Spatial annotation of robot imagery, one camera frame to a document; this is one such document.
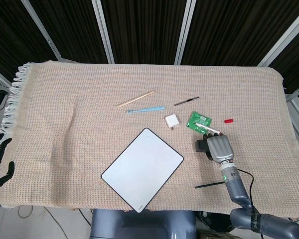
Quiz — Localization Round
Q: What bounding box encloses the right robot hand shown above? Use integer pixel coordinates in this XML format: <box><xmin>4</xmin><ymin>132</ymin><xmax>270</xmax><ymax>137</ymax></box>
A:
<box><xmin>201</xmin><ymin>133</ymin><xmax>234</xmax><ymax>164</ymax></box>

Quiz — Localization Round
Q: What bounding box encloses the dark grey eraser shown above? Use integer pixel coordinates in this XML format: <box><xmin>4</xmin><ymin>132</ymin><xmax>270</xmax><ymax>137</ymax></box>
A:
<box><xmin>195</xmin><ymin>139</ymin><xmax>211</xmax><ymax>153</ymax></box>

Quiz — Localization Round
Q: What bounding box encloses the small white whiteboard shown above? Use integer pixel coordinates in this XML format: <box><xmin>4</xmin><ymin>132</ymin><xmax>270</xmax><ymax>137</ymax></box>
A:
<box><xmin>101</xmin><ymin>127</ymin><xmax>184</xmax><ymax>214</ymax></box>

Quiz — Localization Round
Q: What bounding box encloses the white marker with red tip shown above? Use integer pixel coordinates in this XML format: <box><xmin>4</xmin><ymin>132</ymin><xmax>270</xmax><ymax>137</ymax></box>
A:
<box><xmin>194</xmin><ymin>121</ymin><xmax>222</xmax><ymax>135</ymax></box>

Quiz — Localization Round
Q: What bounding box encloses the green foil packet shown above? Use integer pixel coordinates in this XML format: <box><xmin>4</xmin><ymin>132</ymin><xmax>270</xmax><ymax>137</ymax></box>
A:
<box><xmin>186</xmin><ymin>111</ymin><xmax>212</xmax><ymax>136</ymax></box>

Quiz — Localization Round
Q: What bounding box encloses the black pen lower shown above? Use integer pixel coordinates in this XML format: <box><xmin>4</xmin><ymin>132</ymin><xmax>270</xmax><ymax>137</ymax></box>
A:
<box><xmin>194</xmin><ymin>181</ymin><xmax>226</xmax><ymax>189</ymax></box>

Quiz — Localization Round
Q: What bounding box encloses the black pen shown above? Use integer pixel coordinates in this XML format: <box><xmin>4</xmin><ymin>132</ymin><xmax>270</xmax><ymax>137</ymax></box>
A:
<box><xmin>173</xmin><ymin>96</ymin><xmax>200</xmax><ymax>106</ymax></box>
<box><xmin>194</xmin><ymin>181</ymin><xmax>226</xmax><ymax>189</ymax></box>

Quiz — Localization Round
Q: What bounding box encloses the white charger plug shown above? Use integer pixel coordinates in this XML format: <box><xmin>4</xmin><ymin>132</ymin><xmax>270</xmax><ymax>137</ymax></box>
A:
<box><xmin>165</xmin><ymin>114</ymin><xmax>180</xmax><ymax>131</ymax></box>

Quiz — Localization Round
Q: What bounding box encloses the black pen upper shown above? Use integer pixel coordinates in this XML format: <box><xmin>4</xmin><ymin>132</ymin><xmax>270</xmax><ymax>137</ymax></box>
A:
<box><xmin>173</xmin><ymin>96</ymin><xmax>200</xmax><ymax>106</ymax></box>

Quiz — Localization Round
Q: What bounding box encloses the black bin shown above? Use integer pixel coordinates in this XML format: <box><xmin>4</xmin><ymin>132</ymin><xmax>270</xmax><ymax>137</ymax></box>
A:
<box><xmin>200</xmin><ymin>211</ymin><xmax>241</xmax><ymax>234</ymax></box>

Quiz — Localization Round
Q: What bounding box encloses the light blue toothbrush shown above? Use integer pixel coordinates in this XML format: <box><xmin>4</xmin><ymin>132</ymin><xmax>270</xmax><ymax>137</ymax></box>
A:
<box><xmin>126</xmin><ymin>106</ymin><xmax>166</xmax><ymax>115</ymax></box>

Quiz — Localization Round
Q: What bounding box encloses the beige woven tablecloth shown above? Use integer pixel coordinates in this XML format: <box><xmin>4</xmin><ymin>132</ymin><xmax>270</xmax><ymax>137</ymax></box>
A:
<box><xmin>0</xmin><ymin>62</ymin><xmax>299</xmax><ymax>220</ymax></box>

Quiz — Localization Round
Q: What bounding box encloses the wooden chopstick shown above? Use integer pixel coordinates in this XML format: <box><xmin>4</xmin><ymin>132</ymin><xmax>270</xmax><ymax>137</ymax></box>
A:
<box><xmin>117</xmin><ymin>90</ymin><xmax>155</xmax><ymax>108</ymax></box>

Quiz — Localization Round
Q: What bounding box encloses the grey-blue robot torso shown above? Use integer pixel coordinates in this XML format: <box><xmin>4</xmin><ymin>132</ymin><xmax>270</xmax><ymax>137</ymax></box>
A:
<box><xmin>89</xmin><ymin>208</ymin><xmax>197</xmax><ymax>239</ymax></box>

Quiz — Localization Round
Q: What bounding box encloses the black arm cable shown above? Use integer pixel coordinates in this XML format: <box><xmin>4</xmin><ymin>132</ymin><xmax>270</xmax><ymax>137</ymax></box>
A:
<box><xmin>236</xmin><ymin>168</ymin><xmax>255</xmax><ymax>209</ymax></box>

